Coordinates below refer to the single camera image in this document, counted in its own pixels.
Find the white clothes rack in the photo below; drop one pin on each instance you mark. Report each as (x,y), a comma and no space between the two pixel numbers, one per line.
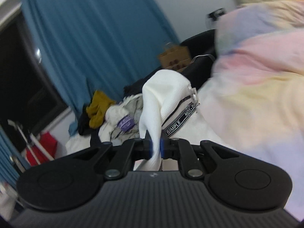
(16,124)

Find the black chair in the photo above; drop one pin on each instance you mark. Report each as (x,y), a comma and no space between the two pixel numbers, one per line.
(201,66)

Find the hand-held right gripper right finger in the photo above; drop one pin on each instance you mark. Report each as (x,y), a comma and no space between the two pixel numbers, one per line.
(162,147)

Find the dark cloth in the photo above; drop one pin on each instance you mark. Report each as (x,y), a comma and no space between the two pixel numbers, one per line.
(83,123)

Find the white ribbed sweatshirt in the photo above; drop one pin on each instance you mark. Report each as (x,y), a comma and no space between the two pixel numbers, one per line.
(161,92)

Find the dark window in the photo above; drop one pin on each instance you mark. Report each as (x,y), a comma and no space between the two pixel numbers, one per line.
(19,76)

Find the mustard yellow cloth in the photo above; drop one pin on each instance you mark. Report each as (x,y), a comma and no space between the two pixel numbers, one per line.
(97,106)

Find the red cloth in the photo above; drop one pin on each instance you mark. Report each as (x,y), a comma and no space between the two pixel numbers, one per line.
(45,142)

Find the grey white clothes pile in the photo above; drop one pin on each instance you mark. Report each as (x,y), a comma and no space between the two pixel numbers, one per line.
(114,114)

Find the brown paper bag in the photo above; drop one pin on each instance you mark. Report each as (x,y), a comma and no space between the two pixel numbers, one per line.
(173,57)

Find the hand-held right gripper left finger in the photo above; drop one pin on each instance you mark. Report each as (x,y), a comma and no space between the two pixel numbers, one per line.
(149,148)

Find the pastel tie-dye bed sheet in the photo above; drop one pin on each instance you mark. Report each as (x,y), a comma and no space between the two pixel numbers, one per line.
(261,123)

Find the pastel tie-dye pillow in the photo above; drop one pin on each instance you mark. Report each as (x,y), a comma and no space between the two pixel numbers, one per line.
(261,40)

